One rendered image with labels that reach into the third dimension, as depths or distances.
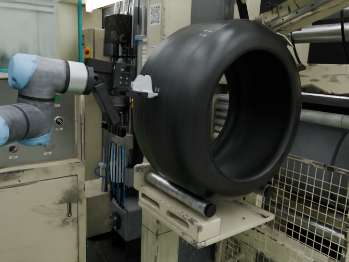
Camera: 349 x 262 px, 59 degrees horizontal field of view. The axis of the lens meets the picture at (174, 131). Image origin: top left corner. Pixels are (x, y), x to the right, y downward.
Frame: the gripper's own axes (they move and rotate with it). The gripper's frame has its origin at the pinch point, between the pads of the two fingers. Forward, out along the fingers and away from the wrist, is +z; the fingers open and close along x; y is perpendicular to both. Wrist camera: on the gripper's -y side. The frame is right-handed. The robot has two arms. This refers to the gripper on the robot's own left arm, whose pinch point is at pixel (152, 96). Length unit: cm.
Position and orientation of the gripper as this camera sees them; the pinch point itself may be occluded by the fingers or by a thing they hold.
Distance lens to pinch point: 86.6
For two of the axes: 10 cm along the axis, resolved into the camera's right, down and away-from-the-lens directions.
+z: 8.0, 0.3, 6.0
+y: 1.3, -9.8, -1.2
